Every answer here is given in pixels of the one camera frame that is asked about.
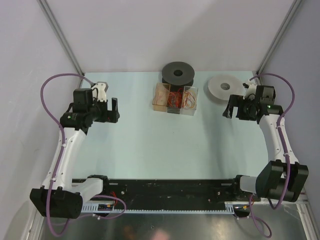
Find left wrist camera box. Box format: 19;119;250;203
91;82;109;103

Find purple cable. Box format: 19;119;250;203
40;73;127;237
248;73;297;238

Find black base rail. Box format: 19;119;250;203
72;177;253;211

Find white spool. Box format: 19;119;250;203
207;74;245;101

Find left aluminium frame post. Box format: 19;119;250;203
37;0;84;75

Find white slotted cable duct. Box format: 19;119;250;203
81;202;235;215

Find black spool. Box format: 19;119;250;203
161;61;195;87

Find aluminium frame post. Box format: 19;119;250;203
255;0;305;74
37;0;84;75

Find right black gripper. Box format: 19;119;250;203
223;94;259;121

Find clear plastic box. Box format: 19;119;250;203
180;86;198;116

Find dark middle box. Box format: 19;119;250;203
166;84;184;114

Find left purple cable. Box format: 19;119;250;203
40;73;127;237

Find amber plastic box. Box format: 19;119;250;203
152;82;171;112

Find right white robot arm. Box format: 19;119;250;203
222;93;309;202

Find red wire bundle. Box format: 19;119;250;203
166;91;185;110

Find right aluminium frame post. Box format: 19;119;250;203
255;0;305;74

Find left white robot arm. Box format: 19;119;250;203
29;82;120;219

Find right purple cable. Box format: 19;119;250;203
248;73;297;238

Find orange wire bundle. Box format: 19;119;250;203
183;91;198;110

